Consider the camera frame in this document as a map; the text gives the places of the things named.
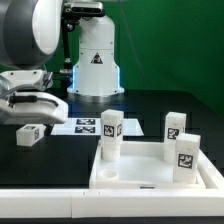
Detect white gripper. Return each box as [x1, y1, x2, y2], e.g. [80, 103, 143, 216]
[0, 92, 68, 124]

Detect white square table top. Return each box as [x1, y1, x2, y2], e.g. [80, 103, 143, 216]
[89, 141, 206, 189]

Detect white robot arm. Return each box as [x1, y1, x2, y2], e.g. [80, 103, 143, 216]
[0, 0, 124, 124]

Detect white sheet with tags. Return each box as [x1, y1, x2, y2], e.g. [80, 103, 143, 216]
[51, 118, 144, 136]

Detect white L-shaped obstacle fence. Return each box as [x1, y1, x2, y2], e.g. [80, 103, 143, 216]
[0, 158, 224, 218]

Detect black cables on table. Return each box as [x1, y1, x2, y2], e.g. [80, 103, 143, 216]
[49, 70, 73, 89]

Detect grey cable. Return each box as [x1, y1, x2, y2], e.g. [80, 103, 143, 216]
[0, 84, 59, 108]

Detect black camera on stand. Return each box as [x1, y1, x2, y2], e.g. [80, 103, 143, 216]
[61, 1, 106, 85]

